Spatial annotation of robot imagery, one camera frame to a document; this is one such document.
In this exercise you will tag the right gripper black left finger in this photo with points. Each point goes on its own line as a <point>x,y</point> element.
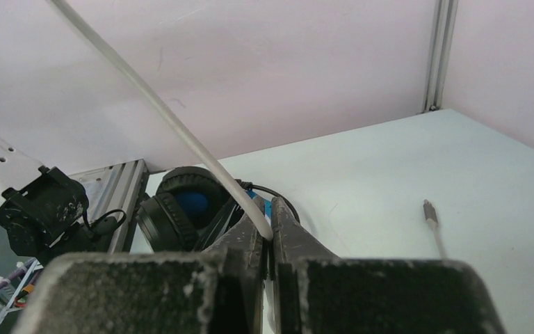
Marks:
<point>218,290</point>

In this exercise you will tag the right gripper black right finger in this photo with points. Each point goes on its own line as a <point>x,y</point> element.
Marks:
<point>316,291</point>

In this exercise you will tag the white gaming headset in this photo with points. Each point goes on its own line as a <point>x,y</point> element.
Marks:
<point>303,96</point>

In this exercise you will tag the black headset with blue band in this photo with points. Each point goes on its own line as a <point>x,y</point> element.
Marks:
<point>189,211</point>

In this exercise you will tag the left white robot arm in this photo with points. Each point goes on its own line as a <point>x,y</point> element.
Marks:
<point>45,212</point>

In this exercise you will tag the left aluminium frame post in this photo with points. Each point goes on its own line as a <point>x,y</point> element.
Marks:
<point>443,25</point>

